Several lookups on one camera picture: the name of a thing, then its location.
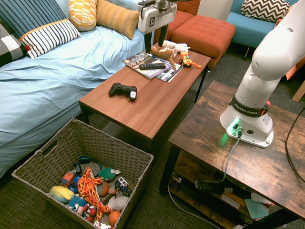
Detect blue round plush toy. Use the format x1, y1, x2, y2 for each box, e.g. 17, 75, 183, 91
68, 197, 87, 214

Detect orange tufted ottoman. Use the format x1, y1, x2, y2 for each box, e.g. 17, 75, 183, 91
170, 15, 237, 69

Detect grey plush toy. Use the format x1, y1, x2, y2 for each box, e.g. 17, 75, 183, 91
107, 196, 130, 212

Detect mustard orange pillow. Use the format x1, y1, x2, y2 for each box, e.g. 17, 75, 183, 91
96, 0, 140, 41

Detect teal paper notebook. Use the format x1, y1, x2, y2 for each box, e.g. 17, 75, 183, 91
244, 198, 270, 219

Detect yellow plush toy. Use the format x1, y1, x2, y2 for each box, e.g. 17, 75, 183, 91
49, 185, 75, 204

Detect white navy striped pillow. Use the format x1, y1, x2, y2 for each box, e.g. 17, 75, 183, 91
19, 19, 81, 59

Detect black white checked pillow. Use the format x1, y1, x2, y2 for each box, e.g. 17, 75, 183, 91
0, 22, 29, 67

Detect woven grey basket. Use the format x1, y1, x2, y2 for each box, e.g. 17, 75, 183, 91
11, 118, 155, 229

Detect orange armchair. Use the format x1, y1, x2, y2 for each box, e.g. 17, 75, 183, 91
153, 0, 201, 44

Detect dark blue striped pillow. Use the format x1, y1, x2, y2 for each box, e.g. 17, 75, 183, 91
0, 0, 68, 40

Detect black remote control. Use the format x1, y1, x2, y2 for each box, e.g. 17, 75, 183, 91
139, 62, 166, 71

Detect yellow patterned pillow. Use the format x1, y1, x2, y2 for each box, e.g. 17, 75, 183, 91
68, 0, 98, 32

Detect wooden coffee table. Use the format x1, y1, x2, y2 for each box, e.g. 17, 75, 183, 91
79, 42, 212, 156

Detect blue sofa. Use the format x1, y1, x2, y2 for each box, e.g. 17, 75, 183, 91
225, 0, 301, 50

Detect black power adapter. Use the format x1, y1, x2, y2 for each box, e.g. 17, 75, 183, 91
194, 178, 233, 194

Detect orange flame plush toy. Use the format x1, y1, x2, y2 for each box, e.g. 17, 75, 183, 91
77, 166, 113, 222

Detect red blue hero plush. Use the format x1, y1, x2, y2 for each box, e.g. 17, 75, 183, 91
82, 203, 98, 223

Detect black white chevron pillow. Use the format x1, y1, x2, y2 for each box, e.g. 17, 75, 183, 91
241, 0, 290, 23

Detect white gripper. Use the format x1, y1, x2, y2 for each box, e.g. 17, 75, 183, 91
137, 0, 178, 54

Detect rustic dark wood table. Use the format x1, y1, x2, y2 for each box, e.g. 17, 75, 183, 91
159, 80, 305, 229

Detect black cable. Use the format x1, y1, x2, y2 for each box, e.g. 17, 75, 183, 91
285, 107, 305, 184

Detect green round plush toy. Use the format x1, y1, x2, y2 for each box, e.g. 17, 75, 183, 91
98, 167, 122, 182

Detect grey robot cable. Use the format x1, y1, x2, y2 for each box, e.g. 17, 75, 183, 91
218, 130, 243, 183

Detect white plush toy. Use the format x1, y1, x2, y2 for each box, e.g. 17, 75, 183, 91
159, 40, 192, 59

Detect brown plush toy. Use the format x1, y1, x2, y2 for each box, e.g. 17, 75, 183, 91
150, 45, 177, 71

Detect light blue bed sheet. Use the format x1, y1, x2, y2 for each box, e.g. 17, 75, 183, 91
0, 0, 157, 179

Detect orange toy vehicle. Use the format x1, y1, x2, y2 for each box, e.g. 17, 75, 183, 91
178, 51, 203, 70

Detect white cable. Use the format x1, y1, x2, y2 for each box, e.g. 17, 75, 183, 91
167, 175, 222, 229

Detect magazine with grey cover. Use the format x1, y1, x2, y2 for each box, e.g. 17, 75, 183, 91
122, 52, 177, 80

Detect orange toy truck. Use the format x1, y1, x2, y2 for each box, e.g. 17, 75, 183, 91
60, 169, 78, 188

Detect blue headphones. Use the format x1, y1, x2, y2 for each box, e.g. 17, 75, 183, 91
73, 156, 102, 177

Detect magazine with dark cover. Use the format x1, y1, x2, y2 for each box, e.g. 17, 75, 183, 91
155, 62, 183, 83

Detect black gamepad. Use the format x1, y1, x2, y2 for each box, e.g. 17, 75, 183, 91
108, 83, 138, 102

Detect blue toy car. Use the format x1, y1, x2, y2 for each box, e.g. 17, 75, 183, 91
114, 176, 132, 197

